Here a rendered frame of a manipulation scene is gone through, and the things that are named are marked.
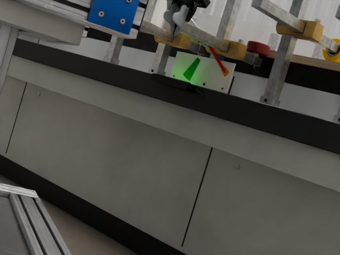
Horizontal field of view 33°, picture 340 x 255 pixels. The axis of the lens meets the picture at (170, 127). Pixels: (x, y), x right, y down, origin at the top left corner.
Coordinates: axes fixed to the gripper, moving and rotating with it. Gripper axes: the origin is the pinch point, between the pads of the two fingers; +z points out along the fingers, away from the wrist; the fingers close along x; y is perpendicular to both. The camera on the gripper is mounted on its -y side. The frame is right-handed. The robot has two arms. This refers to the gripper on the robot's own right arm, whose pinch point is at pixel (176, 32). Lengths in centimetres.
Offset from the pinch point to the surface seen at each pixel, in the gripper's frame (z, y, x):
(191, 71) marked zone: 7.6, -24.1, -11.0
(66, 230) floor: 82, -32, -57
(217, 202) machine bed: 49, -47, -1
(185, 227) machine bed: 63, -47, -11
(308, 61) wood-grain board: -6.7, -45.7, 18.4
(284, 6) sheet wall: -205, -706, -451
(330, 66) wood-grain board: -7, -46, 26
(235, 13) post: -14.4, -26.5, -2.3
